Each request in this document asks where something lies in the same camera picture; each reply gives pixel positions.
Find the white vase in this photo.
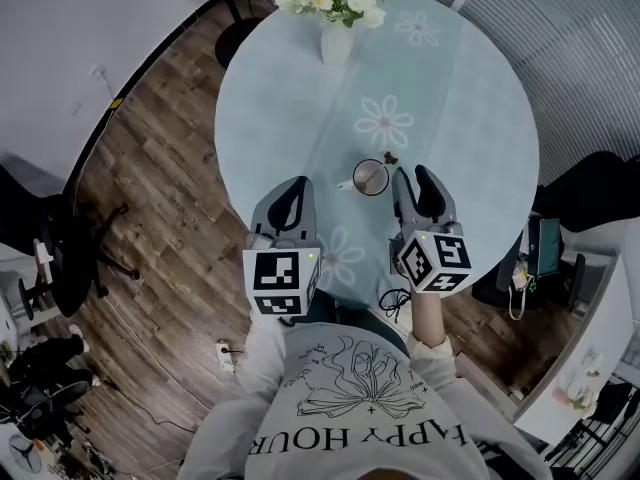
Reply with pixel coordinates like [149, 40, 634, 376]
[319, 20, 357, 67]

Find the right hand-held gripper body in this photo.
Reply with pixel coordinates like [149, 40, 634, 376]
[388, 221, 474, 296]

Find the dark green box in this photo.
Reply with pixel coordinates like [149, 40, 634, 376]
[527, 216, 564, 277]

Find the light blue flowered tablecloth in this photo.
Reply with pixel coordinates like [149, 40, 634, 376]
[213, 0, 541, 315]

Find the white power strip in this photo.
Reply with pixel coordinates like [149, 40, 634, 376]
[214, 340, 237, 372]

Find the white bag with strap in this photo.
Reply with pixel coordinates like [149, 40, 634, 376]
[507, 252, 539, 322]

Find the white desk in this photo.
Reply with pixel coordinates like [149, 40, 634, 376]
[514, 252, 640, 450]

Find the black metal rack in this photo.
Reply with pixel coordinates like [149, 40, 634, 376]
[544, 380, 640, 480]

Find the white mug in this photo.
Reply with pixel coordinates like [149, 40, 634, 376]
[335, 158, 391, 199]

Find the tangled black cable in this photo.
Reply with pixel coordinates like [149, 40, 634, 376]
[378, 287, 414, 320]

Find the pink vase with flowers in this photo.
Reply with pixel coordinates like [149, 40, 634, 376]
[552, 350, 602, 412]

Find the black office chair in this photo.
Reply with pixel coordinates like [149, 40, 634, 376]
[0, 162, 139, 319]
[472, 151, 640, 315]

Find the white box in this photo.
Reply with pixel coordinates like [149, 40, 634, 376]
[32, 237, 56, 289]

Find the person's left forearm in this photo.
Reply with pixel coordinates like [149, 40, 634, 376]
[234, 312, 289, 399]

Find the small spoon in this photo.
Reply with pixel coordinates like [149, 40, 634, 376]
[360, 150, 400, 192]

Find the black standing fan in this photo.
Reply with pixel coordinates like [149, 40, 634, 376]
[159, 0, 267, 70]

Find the person's white printed shirt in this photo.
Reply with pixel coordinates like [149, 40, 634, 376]
[177, 320, 551, 480]

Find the person's right forearm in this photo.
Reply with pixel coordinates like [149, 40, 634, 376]
[408, 290, 459, 370]

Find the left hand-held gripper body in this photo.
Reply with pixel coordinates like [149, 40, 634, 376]
[242, 228, 323, 318]

